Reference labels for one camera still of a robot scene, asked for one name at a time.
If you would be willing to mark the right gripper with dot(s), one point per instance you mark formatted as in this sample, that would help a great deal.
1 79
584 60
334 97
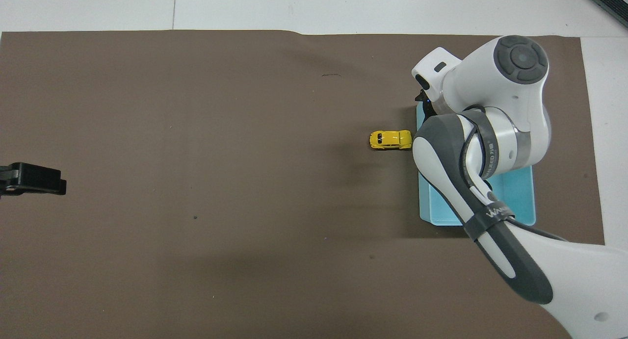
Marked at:
427 107

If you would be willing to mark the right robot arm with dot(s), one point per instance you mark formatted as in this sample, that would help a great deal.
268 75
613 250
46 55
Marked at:
495 79

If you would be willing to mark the yellow toy beetle car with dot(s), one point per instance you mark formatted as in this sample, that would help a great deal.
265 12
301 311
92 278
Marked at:
387 139

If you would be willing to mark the light blue plastic tray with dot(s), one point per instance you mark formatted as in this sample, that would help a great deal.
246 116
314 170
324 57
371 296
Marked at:
512 196

